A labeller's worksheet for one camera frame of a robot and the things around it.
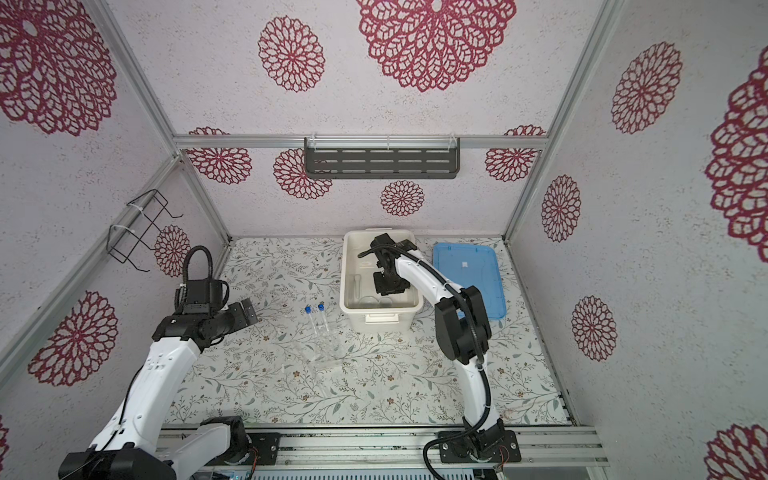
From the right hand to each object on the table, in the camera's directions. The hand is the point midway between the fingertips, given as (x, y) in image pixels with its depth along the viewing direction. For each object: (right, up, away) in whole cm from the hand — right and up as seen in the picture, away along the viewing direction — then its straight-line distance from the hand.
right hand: (386, 286), depth 95 cm
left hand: (-41, -9, -14) cm, 44 cm away
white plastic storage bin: (-7, -8, +5) cm, 12 cm away
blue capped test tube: (-22, -6, -13) cm, 26 cm away
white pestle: (-10, +2, +11) cm, 16 cm away
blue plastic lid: (+30, +6, +17) cm, 35 cm away
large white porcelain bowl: (-6, -6, +5) cm, 10 cm away
